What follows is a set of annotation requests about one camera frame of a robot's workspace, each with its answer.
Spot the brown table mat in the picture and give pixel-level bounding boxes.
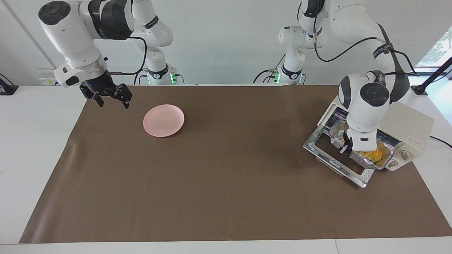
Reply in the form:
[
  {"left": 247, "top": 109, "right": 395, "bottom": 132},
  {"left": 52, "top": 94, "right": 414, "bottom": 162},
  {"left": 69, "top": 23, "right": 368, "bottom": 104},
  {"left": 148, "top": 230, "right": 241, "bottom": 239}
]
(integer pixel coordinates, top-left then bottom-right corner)
[{"left": 19, "top": 85, "right": 452, "bottom": 244}]

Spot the window with green view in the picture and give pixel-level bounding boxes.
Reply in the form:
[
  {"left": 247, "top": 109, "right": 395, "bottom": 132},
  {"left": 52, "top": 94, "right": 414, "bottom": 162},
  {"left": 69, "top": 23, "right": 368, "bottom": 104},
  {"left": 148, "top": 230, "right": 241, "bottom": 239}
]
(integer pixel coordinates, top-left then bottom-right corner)
[{"left": 415, "top": 26, "right": 452, "bottom": 68}]

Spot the silver glass oven door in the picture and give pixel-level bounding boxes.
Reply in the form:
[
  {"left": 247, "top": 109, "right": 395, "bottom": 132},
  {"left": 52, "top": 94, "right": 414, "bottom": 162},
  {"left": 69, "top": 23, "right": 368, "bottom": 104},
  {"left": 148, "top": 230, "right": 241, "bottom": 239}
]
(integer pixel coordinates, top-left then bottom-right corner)
[{"left": 303, "top": 124, "right": 380, "bottom": 188}]

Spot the oven wire rack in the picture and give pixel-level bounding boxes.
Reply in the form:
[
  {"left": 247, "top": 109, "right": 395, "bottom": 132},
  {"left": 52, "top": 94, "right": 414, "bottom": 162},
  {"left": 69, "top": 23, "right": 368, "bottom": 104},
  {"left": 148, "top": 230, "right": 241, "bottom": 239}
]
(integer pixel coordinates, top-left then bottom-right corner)
[{"left": 328, "top": 107, "right": 351, "bottom": 124}]

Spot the aluminium foil tray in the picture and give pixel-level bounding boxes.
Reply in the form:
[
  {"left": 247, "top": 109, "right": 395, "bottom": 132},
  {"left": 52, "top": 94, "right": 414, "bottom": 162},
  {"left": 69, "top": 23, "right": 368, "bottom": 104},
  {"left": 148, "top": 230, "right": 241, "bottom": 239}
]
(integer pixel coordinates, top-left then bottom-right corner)
[{"left": 329, "top": 120, "right": 395, "bottom": 170}]

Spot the sliced yellow bread loaf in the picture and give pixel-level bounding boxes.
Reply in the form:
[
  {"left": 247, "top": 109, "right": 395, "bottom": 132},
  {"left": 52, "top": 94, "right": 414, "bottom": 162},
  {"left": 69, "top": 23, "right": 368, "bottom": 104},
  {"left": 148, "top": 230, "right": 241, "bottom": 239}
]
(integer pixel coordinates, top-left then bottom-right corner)
[{"left": 331, "top": 137, "right": 384, "bottom": 163}]

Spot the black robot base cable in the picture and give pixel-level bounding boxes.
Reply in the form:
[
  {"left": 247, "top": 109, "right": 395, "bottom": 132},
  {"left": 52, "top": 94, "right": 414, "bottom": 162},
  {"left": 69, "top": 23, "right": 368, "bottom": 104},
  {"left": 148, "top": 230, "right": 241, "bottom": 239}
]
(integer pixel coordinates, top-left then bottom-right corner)
[{"left": 252, "top": 54, "right": 286, "bottom": 84}]

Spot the white wall socket box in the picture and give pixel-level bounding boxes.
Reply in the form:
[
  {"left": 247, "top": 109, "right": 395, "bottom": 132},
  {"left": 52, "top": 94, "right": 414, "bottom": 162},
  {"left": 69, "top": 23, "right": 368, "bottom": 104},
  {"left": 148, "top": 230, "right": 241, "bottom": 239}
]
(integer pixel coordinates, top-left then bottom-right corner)
[{"left": 37, "top": 68, "right": 66, "bottom": 86}]

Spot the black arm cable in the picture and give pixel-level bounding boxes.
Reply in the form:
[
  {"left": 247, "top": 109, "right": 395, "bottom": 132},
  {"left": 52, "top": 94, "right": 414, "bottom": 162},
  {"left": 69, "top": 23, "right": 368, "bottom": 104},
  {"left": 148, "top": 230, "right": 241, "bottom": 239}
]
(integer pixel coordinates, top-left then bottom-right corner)
[
  {"left": 108, "top": 35, "right": 147, "bottom": 75},
  {"left": 313, "top": 16, "right": 421, "bottom": 77}
]

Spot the cream toaster oven body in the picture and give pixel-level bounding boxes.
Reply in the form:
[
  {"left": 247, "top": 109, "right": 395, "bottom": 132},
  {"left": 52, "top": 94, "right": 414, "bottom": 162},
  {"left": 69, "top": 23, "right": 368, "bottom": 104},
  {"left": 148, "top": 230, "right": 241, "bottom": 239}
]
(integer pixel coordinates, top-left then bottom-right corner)
[{"left": 317, "top": 95, "right": 435, "bottom": 172}]

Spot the pink round plate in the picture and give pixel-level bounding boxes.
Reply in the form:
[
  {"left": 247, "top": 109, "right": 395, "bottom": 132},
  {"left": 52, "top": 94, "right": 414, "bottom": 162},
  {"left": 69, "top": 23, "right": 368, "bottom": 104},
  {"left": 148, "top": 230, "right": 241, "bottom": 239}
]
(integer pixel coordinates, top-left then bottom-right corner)
[{"left": 143, "top": 104, "right": 185, "bottom": 138}]

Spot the black oven power cable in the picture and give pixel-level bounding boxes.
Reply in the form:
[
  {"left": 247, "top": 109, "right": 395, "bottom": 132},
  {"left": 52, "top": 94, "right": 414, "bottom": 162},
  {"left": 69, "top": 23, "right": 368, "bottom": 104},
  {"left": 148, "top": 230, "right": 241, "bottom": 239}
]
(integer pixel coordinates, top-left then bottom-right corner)
[{"left": 429, "top": 136, "right": 452, "bottom": 149}]

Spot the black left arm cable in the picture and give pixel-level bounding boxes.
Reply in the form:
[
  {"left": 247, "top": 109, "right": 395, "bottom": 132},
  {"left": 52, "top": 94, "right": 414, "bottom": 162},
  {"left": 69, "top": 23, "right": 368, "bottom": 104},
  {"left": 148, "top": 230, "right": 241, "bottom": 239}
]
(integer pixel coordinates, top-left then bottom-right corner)
[{"left": 313, "top": 16, "right": 421, "bottom": 77}]

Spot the small black clamp mount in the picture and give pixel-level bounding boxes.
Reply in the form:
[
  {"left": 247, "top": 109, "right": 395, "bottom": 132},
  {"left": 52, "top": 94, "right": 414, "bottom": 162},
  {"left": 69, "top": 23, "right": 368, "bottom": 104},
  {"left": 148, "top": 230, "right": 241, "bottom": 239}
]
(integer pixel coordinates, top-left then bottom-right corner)
[{"left": 0, "top": 73, "right": 19, "bottom": 96}]

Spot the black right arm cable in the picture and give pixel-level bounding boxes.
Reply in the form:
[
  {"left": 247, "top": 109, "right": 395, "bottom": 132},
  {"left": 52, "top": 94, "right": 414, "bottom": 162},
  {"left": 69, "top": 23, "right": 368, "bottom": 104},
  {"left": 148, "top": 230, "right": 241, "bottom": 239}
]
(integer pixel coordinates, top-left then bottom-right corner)
[{"left": 108, "top": 35, "right": 147, "bottom": 75}]

